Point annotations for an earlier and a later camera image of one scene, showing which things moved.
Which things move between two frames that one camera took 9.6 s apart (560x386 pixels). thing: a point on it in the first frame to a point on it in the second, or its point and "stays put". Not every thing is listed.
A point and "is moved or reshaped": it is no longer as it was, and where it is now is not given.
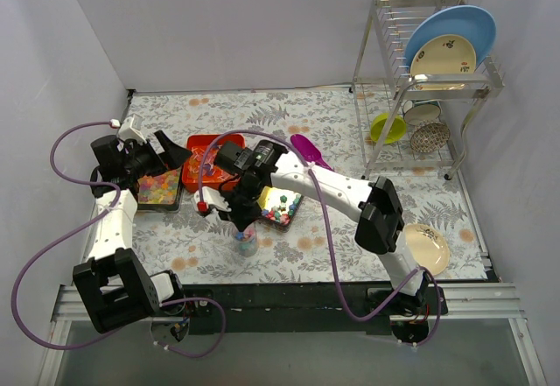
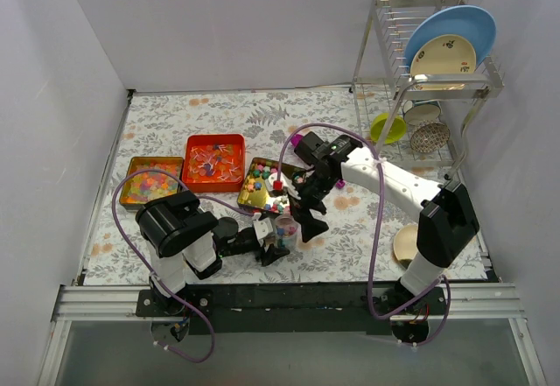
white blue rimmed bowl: x=416 y=111 stays put
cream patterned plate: x=443 y=55 stays put
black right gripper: x=241 y=214 to x=306 y=205
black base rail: x=308 y=309 stays put
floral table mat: x=273 y=192 stays put
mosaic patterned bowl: x=429 y=136 stays put
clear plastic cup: x=247 y=242 is moved or reshaped
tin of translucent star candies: x=160 y=193 stays put
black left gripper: x=157 y=157 to x=267 y=248
